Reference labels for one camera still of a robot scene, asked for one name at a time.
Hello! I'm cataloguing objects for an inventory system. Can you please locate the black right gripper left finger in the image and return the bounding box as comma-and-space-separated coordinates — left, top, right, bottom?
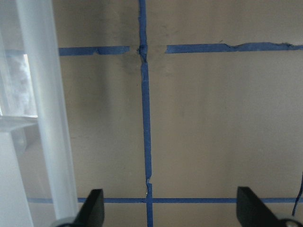
71, 189, 105, 227

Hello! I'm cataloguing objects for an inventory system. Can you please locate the clear plastic box lid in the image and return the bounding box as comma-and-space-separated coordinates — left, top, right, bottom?
0, 0, 78, 227

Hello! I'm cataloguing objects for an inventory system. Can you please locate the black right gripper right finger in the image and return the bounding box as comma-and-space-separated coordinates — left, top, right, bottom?
237, 187, 295, 227

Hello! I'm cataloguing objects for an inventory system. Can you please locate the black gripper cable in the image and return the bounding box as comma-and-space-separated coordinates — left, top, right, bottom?
291, 170, 303, 216

